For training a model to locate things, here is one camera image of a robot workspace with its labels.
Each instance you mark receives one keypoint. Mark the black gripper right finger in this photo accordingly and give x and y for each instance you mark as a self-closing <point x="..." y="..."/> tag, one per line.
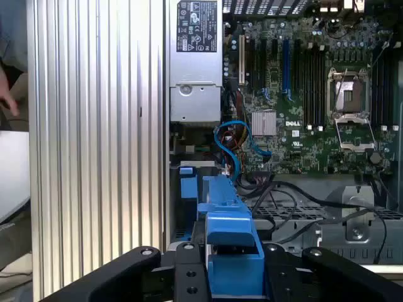
<point x="333" y="277"/>

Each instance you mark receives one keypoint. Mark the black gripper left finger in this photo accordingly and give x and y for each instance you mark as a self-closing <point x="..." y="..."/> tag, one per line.
<point x="126" y="273"/>

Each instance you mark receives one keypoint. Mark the hard disk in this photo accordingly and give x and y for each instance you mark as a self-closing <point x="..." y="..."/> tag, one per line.
<point x="233" y="226"/>

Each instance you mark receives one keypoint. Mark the black RAM slot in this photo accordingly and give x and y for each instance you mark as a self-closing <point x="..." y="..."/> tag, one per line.
<point x="322" y="88"/>
<point x="388" y="91"/>
<point x="375" y="91"/>
<point x="306" y="88"/>
<point x="317" y="88"/>
<point x="395" y="91"/>
<point x="381" y="91"/>

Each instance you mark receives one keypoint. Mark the black expansion slot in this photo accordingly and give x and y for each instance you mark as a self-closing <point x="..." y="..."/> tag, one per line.
<point x="296" y="66"/>
<point x="274" y="56"/>
<point x="263" y="63"/>
<point x="252" y="63"/>

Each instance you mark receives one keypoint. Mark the blue expansion slot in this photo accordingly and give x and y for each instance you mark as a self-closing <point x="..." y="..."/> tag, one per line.
<point x="286" y="66"/>

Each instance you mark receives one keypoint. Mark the white expansion slot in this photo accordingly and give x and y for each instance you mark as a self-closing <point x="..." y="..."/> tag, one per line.
<point x="241" y="59"/>

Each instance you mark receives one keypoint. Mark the bare person hand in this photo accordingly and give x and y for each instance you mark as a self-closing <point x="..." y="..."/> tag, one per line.
<point x="7" y="91"/>

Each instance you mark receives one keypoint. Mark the metal drive cage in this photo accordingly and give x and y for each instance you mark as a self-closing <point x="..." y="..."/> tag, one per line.
<point x="333" y="248"/>

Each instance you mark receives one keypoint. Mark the green motherboard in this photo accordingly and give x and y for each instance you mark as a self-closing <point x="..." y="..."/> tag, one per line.
<point x="283" y="148"/>

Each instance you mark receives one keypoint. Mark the white flat device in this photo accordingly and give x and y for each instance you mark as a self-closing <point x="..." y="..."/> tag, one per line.
<point x="12" y="173"/>

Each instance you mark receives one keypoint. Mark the silver finned heat sink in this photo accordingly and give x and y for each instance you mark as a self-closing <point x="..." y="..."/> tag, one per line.
<point x="264" y="123"/>

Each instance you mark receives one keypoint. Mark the CPU socket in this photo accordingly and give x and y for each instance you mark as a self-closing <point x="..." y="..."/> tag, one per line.
<point x="354" y="100"/>

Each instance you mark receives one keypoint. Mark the thin metal locking lever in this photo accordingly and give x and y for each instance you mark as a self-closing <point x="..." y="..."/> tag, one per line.
<point x="382" y="49"/>
<point x="341" y="89"/>

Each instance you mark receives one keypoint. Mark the black PC case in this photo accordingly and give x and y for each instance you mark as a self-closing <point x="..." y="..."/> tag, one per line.
<point x="167" y="78"/>

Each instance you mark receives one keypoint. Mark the silver power supply unit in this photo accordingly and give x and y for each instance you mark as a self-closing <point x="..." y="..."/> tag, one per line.
<point x="195" y="69"/>

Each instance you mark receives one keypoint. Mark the person trunk in blue shirt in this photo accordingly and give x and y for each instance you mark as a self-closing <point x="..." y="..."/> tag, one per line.
<point x="12" y="31"/>

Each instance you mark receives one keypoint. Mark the metal socket cover frame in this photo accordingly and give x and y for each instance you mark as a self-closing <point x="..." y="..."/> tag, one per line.
<point x="357" y="146"/>

